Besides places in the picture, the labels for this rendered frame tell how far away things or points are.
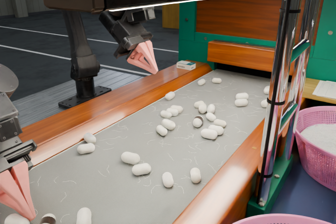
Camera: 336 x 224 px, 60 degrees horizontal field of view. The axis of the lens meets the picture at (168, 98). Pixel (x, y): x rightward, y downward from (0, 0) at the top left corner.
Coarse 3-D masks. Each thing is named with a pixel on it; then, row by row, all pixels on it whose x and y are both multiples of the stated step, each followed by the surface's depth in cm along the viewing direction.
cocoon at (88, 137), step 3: (84, 135) 62; (87, 135) 62; (90, 135) 62; (84, 138) 62; (87, 138) 61; (90, 138) 61; (93, 138) 61; (87, 141) 61; (90, 141) 61; (93, 141) 61
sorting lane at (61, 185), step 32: (192, 96) 87; (224, 96) 87; (256, 96) 87; (128, 128) 69; (192, 128) 69; (224, 128) 69; (64, 160) 57; (96, 160) 57; (160, 160) 57; (192, 160) 57; (224, 160) 57; (32, 192) 48; (64, 192) 48; (96, 192) 48; (128, 192) 48; (160, 192) 48; (192, 192) 48
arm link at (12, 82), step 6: (0, 66) 42; (0, 72) 41; (6, 72) 42; (12, 72) 43; (0, 78) 41; (6, 78) 41; (12, 78) 42; (0, 84) 40; (6, 84) 41; (12, 84) 42; (0, 90) 39; (6, 90) 40; (12, 90) 41
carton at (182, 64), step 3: (177, 63) 105; (180, 63) 104; (183, 63) 103; (186, 63) 103; (189, 63) 103; (192, 63) 103; (195, 63) 104; (177, 66) 105; (180, 66) 104; (183, 66) 104; (186, 66) 103; (189, 66) 102; (192, 66) 103; (189, 69) 103
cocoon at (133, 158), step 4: (124, 152) 56; (128, 152) 56; (124, 156) 55; (128, 156) 55; (132, 156) 55; (136, 156) 55; (124, 160) 55; (128, 160) 55; (132, 160) 54; (136, 160) 55
